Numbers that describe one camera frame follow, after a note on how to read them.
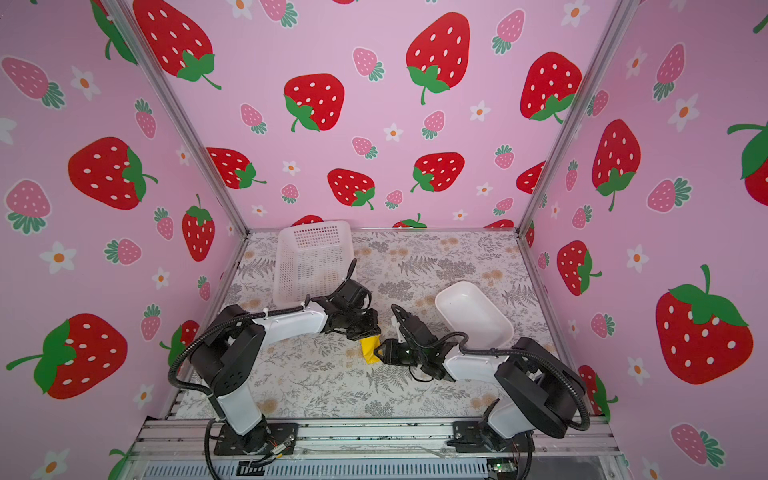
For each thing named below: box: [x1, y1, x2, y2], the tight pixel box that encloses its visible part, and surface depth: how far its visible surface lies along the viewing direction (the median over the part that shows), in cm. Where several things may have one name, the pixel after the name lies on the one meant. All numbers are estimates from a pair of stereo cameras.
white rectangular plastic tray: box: [435, 281, 515, 349], surface depth 97 cm
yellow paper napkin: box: [360, 335, 383, 364], surface depth 88 cm
